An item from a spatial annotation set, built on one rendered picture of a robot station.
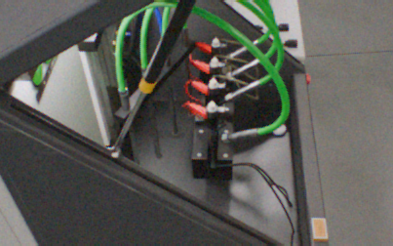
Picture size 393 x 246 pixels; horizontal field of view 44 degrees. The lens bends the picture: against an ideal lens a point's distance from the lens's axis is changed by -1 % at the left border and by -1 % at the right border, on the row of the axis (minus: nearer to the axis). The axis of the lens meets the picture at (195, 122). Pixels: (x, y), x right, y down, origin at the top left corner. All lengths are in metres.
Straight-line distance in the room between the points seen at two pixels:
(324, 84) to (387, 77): 0.38
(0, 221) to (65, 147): 0.27
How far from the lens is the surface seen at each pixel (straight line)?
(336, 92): 2.85
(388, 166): 2.54
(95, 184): 0.79
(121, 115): 1.13
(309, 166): 1.22
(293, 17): 1.63
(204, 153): 1.19
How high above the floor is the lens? 1.89
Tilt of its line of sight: 46 degrees down
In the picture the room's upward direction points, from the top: 4 degrees counter-clockwise
